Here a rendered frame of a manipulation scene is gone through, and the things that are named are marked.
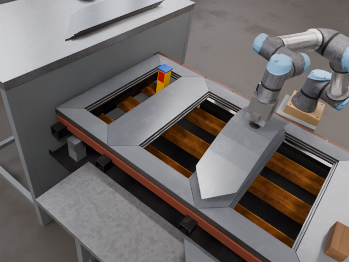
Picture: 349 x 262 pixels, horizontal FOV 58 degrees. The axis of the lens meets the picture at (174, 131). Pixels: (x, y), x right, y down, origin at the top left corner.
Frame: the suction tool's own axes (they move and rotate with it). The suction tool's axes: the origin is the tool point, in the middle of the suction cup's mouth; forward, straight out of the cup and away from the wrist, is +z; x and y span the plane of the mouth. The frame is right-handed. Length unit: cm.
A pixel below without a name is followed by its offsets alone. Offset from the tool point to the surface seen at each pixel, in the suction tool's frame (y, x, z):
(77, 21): -101, -4, -7
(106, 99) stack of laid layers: -68, -16, 17
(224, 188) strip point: 5.1, -27.2, 9.4
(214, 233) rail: 10.2, -37.0, 21.6
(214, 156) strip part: -5.0, -20.1, 5.3
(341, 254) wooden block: 48, -21, 11
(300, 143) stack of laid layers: 17.1, 27.4, 17.2
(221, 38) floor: -139, 247, 101
